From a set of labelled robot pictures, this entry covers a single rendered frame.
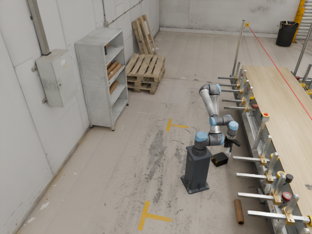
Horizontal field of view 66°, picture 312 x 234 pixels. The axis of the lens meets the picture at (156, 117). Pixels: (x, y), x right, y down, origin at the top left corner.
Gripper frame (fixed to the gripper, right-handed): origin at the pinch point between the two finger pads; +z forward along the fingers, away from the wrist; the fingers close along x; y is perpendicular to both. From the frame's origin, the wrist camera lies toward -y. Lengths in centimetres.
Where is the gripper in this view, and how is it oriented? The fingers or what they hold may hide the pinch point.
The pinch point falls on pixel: (229, 152)
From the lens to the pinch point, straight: 266.7
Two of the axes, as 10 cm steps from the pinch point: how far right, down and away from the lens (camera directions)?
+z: 0.0, 8.1, 5.8
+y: -9.8, -1.3, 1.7
